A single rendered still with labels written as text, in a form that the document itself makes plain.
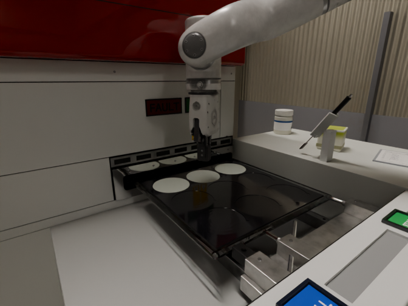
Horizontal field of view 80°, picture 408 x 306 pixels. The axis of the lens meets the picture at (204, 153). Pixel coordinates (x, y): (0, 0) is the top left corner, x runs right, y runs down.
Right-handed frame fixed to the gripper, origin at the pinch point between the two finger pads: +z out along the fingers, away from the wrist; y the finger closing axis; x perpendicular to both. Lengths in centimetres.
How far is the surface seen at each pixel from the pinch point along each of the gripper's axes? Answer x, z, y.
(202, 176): 2.9, 9.3, 6.3
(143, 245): 7.7, 17.5, -18.2
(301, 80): -22, -20, 223
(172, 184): 8.6, 9.3, -1.9
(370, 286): -31.2, 4.1, -30.3
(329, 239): -30.1, 11.8, -10.3
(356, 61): -64, -34, 191
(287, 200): -21.6, 9.7, -0.4
